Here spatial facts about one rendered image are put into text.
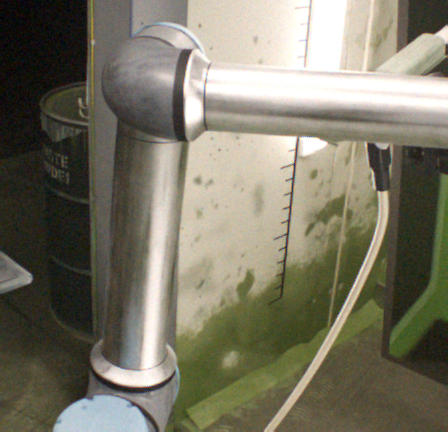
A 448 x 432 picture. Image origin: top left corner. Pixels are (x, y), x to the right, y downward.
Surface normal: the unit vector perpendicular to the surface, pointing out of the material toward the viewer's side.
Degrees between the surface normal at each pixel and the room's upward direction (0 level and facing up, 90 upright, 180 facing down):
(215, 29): 90
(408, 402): 0
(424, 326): 12
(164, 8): 90
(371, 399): 0
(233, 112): 97
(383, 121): 95
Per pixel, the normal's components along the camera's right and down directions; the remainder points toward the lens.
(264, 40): 0.70, 0.33
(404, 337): -0.07, -0.84
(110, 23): -0.71, 0.25
